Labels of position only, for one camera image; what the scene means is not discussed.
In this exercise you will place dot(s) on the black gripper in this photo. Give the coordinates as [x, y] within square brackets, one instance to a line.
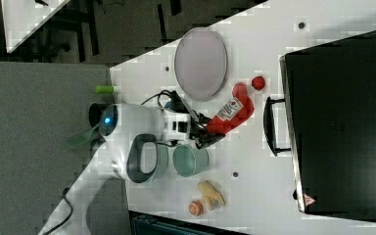
[199, 134]

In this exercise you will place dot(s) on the red ketchup bottle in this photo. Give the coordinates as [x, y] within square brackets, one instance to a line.
[234, 112]

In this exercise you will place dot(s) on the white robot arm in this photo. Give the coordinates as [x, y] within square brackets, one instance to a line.
[128, 128]

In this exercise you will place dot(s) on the green mug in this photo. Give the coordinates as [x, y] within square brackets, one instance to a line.
[189, 161]

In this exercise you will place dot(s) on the blue bowl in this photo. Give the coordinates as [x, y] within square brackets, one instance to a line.
[169, 105]

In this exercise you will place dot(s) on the yellow banana toy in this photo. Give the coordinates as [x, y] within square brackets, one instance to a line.
[210, 196]

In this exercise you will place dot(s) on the orange slice toy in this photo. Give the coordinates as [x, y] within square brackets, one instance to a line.
[196, 208]

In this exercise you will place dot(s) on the lavender round plate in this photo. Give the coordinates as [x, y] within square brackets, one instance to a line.
[200, 63]

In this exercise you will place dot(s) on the red strawberry toy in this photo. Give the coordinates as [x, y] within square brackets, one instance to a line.
[258, 83]

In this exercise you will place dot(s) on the green cylinder marker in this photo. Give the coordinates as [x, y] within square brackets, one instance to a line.
[101, 89]

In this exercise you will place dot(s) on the dark blue crate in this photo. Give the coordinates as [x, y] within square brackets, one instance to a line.
[145, 224]

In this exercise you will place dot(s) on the black toaster oven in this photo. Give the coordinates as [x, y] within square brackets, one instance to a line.
[329, 94]

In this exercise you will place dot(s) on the white side table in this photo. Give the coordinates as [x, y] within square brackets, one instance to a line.
[21, 18]

